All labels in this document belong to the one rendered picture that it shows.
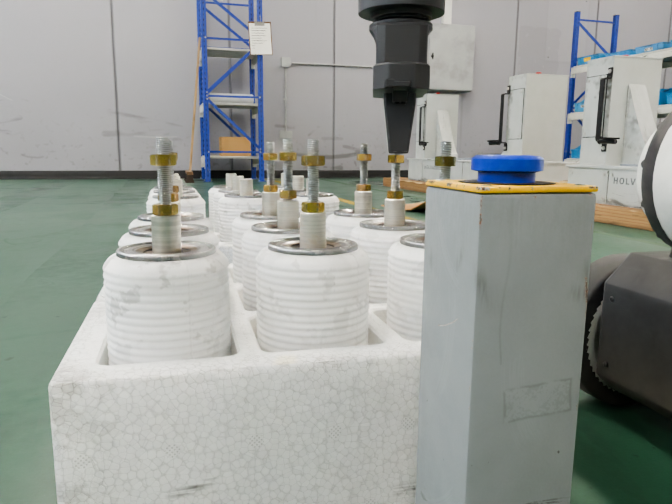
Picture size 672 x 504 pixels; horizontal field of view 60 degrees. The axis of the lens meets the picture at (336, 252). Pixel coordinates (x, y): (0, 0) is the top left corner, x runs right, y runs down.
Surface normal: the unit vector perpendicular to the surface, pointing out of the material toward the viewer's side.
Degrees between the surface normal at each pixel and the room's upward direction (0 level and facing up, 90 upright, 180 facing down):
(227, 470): 90
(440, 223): 90
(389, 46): 90
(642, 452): 0
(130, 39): 90
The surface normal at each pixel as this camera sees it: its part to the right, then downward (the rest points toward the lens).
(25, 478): 0.01, -0.98
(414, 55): -0.07, 0.17
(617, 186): -0.96, 0.04
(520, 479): 0.25, 0.17
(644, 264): -0.68, -0.66
